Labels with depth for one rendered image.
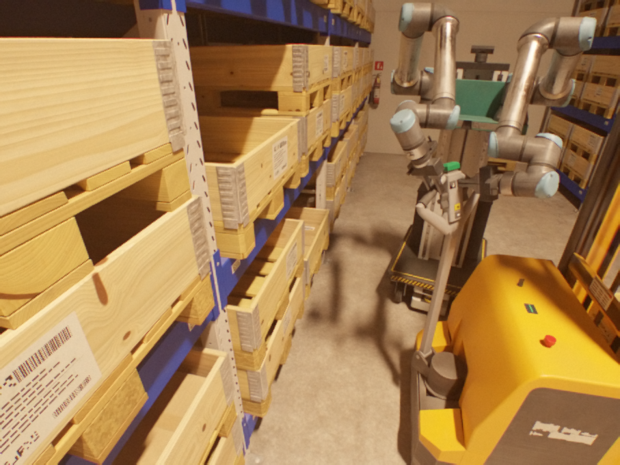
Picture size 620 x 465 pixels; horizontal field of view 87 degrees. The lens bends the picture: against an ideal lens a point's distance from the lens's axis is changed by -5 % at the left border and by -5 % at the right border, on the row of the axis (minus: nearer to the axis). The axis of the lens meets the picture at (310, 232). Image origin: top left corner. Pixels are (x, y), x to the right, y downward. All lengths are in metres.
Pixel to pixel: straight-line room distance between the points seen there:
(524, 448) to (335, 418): 0.95
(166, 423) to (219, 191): 0.71
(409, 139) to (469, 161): 1.36
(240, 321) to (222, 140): 1.02
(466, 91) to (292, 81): 1.14
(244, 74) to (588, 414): 2.07
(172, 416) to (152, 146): 0.80
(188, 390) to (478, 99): 2.20
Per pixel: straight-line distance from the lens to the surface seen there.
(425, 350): 1.98
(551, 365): 1.48
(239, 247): 1.20
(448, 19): 1.78
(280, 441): 2.11
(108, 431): 0.80
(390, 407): 2.26
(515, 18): 7.06
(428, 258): 2.95
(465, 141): 2.60
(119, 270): 0.69
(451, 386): 1.94
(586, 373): 1.52
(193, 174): 0.99
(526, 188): 1.37
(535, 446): 1.75
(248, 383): 1.67
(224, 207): 1.14
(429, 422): 1.85
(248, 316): 1.35
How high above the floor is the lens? 1.84
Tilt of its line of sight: 29 degrees down
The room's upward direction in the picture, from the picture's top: straight up
